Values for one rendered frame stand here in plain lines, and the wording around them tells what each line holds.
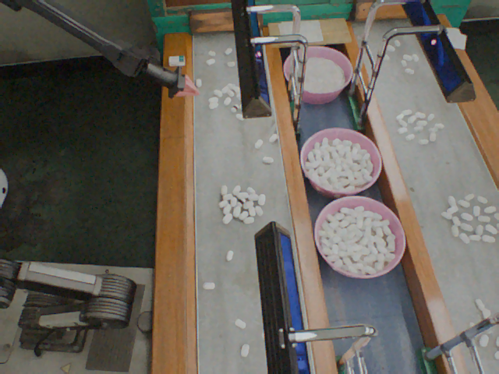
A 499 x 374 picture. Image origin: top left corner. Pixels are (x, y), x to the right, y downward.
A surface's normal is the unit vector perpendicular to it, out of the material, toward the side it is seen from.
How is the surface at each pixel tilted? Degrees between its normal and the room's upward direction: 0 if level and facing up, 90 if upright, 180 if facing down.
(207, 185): 0
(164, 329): 0
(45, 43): 90
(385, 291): 0
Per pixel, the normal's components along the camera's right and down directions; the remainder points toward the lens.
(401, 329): -0.03, -0.52
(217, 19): 0.06, 0.58
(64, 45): 0.11, 0.84
